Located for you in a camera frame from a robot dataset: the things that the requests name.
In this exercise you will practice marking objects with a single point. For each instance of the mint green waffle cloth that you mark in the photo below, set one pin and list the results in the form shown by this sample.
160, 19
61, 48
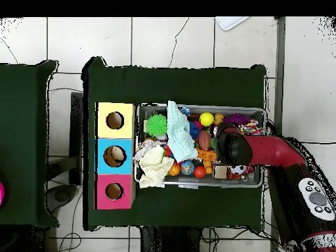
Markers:
179, 136

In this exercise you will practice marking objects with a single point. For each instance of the cream waffle cloth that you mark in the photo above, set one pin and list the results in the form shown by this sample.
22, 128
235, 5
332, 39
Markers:
155, 168

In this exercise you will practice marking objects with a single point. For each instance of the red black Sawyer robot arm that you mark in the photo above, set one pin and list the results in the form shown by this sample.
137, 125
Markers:
275, 152

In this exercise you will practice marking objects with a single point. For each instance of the clear mesh bin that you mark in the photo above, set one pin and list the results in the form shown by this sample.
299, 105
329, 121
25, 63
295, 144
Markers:
151, 110

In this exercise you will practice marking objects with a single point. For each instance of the wooden box with three holes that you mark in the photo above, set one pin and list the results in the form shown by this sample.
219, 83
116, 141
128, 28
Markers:
115, 134

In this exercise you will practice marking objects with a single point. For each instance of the plain green spiky ball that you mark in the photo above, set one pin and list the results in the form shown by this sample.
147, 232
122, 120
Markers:
156, 125

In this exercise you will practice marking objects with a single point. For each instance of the brown toy football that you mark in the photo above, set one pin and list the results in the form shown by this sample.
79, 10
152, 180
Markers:
204, 140

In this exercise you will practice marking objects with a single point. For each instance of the orange plastic toy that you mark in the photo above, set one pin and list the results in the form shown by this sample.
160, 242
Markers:
207, 155

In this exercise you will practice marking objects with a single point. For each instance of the smooth yellow ball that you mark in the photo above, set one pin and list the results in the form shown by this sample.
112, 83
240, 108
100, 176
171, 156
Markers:
206, 119

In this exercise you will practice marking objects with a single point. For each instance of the smooth orange ball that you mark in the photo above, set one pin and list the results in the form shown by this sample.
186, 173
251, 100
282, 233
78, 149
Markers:
199, 172

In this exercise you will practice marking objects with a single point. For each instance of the dark green tablecloth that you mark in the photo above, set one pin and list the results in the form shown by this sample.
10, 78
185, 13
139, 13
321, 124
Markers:
183, 84

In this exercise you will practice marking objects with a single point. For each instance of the purple spiky toy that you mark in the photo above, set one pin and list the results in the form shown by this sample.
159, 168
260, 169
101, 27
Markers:
236, 118

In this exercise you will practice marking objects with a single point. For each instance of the small soccer ball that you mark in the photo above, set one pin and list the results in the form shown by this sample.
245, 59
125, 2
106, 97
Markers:
237, 170

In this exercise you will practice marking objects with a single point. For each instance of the multicoloured patterned cloth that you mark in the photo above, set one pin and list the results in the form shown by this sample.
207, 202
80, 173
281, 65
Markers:
252, 128

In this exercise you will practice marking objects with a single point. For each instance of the grey round base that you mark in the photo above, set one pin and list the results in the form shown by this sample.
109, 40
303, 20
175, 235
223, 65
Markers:
61, 195

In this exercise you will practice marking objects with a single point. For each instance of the white flat board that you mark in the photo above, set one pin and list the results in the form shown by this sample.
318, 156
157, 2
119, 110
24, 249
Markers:
231, 22

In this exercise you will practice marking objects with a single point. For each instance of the red round disc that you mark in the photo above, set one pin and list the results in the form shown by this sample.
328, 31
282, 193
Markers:
1, 193

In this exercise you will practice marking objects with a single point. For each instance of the grey metal rail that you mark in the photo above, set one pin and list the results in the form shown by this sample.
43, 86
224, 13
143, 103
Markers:
279, 52

